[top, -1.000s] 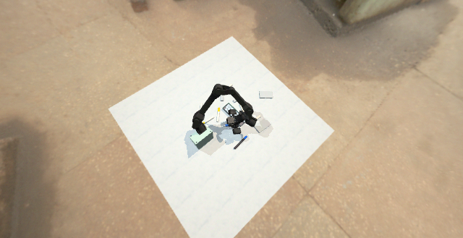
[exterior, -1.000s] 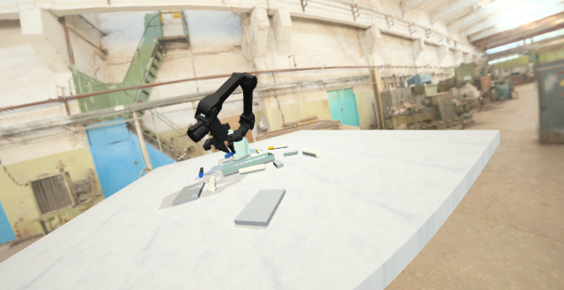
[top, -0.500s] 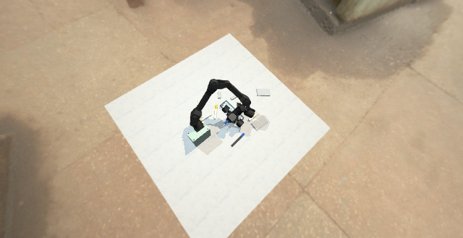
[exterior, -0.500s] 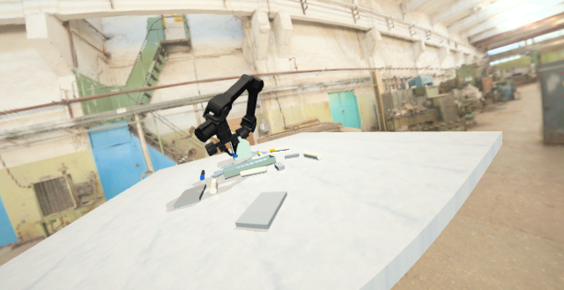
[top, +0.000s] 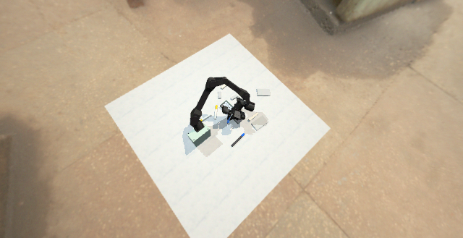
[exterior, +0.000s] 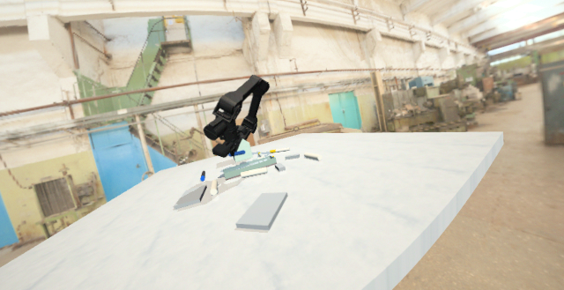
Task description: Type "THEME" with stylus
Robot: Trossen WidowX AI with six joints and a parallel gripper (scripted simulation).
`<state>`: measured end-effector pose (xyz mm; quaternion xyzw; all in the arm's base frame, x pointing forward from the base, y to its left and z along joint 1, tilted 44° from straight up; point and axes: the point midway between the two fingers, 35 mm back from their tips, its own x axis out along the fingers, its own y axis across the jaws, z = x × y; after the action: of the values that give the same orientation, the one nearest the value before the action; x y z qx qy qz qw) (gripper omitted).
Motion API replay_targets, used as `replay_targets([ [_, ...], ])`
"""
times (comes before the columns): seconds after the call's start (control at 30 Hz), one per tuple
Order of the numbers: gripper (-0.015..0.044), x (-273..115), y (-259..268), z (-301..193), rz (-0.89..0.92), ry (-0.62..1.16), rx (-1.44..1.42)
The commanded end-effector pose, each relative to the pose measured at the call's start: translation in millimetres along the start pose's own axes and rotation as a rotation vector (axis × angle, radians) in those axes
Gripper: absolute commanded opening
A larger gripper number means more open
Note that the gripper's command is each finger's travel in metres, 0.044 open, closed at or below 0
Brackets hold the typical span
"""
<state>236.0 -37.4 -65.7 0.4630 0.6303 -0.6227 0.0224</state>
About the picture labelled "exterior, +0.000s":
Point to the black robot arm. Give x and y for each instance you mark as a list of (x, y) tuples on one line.
[(231, 104)]

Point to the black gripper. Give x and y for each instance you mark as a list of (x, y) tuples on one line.
[(232, 141)]

